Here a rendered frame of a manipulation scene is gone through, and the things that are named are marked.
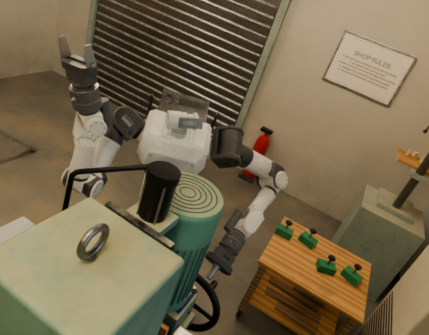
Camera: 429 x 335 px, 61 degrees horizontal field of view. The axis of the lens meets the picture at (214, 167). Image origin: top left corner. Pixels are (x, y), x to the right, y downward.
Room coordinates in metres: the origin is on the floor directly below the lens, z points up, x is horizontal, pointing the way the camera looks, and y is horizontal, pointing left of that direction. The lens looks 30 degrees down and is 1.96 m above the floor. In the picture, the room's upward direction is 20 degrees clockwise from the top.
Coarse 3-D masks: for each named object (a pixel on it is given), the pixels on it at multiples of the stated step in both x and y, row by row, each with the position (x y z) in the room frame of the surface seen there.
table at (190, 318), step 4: (192, 312) 0.89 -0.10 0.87; (188, 316) 0.86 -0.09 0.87; (192, 316) 0.87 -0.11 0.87; (184, 320) 0.84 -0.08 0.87; (188, 320) 0.85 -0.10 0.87; (192, 320) 0.87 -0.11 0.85; (184, 324) 0.83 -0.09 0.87; (188, 324) 0.84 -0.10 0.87; (176, 328) 0.78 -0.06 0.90; (180, 328) 0.79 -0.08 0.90; (184, 328) 0.79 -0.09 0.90; (168, 332) 0.76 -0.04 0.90; (172, 332) 0.76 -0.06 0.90; (176, 332) 0.77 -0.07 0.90; (180, 332) 0.77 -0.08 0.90; (184, 332) 0.78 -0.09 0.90; (188, 332) 0.78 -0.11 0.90
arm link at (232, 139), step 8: (224, 136) 1.34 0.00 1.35; (232, 136) 1.34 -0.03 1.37; (240, 136) 1.36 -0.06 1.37; (224, 144) 1.31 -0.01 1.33; (232, 144) 1.31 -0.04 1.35; (240, 144) 1.34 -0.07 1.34; (224, 152) 1.28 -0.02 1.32; (232, 152) 1.28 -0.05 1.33; (240, 152) 1.31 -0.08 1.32; (248, 152) 1.35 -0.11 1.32; (248, 160) 1.33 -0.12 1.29
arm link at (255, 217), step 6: (252, 204) 1.31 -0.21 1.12; (252, 210) 1.26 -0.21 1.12; (258, 210) 1.27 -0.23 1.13; (246, 216) 1.23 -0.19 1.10; (252, 216) 1.23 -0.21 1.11; (258, 216) 1.25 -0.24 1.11; (246, 222) 1.20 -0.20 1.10; (252, 222) 1.22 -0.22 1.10; (258, 222) 1.23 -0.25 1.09; (246, 228) 1.18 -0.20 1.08; (252, 228) 1.20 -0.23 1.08
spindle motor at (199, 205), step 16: (192, 176) 0.73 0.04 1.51; (176, 192) 0.65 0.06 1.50; (192, 192) 0.67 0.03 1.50; (208, 192) 0.69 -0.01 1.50; (176, 208) 0.60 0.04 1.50; (192, 208) 0.61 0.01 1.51; (208, 208) 0.63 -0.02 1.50; (192, 224) 0.58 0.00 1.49; (208, 224) 0.60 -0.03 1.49; (176, 240) 0.58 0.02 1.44; (192, 240) 0.59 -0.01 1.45; (208, 240) 0.62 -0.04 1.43; (192, 256) 0.60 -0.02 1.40; (192, 272) 0.62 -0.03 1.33; (176, 288) 0.60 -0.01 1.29; (176, 304) 0.60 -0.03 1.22
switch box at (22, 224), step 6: (12, 222) 0.44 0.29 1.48; (18, 222) 0.44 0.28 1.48; (24, 222) 0.45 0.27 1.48; (30, 222) 0.45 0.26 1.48; (0, 228) 0.42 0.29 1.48; (6, 228) 0.42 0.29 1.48; (12, 228) 0.43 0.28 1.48; (18, 228) 0.43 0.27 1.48; (24, 228) 0.43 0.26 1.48; (0, 234) 0.41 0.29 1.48; (6, 234) 0.41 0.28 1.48; (12, 234) 0.41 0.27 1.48; (18, 234) 0.42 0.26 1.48; (0, 240) 0.39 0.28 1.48; (6, 240) 0.40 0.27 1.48
